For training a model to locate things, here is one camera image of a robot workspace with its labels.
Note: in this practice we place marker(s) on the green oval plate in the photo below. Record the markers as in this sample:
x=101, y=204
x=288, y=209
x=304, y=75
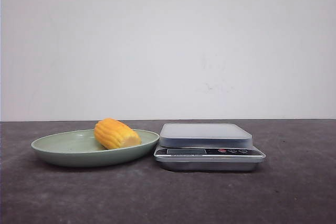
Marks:
x=81, y=149

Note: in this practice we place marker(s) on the yellow corn cob piece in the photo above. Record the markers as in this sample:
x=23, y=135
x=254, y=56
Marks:
x=113, y=134

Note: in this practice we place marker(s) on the silver digital kitchen scale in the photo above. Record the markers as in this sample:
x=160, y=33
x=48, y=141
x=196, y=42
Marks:
x=207, y=146

